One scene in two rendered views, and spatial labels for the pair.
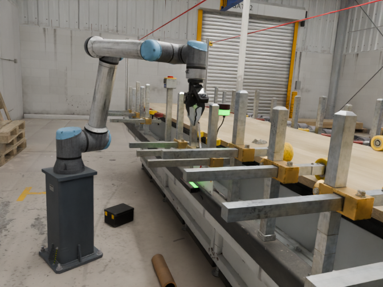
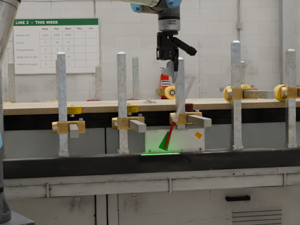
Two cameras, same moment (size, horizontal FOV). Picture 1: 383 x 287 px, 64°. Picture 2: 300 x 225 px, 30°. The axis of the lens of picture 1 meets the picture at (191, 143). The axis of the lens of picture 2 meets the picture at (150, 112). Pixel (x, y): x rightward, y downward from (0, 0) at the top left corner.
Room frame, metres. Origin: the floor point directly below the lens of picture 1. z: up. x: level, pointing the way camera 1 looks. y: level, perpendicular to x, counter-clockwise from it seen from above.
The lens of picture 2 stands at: (1.08, 2.29, 1.00)
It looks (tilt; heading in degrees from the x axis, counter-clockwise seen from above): 3 degrees down; 281
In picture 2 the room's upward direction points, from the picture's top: 1 degrees counter-clockwise
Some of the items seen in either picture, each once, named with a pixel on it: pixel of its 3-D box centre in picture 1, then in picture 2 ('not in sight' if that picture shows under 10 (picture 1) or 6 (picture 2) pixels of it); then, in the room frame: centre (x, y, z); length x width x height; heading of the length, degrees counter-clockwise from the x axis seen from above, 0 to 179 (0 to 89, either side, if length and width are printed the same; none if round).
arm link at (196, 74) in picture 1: (195, 74); (169, 26); (1.45, 0.00, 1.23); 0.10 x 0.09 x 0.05; 110
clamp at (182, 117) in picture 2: (212, 160); (185, 118); (1.40, -0.10, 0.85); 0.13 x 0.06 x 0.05; 20
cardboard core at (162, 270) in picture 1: (163, 272); not in sight; (1.71, 0.13, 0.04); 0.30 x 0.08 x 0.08; 20
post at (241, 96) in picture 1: (236, 152); (235, 95); (1.19, -0.18, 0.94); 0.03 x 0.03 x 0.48; 20
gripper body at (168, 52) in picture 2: (194, 93); (168, 46); (1.46, 0.00, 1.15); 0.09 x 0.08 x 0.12; 20
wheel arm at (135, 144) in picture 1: (165, 144); (73, 129); (1.82, 0.15, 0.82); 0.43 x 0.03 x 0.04; 110
